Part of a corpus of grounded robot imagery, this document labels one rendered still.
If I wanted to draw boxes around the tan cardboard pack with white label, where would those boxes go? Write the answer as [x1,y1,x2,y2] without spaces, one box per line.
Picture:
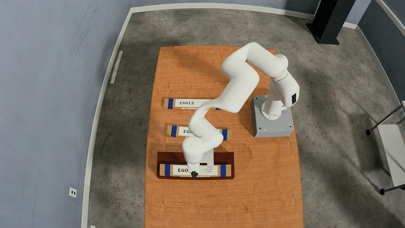
[160,164,231,177]
[164,98,222,110]
[166,125,232,141]

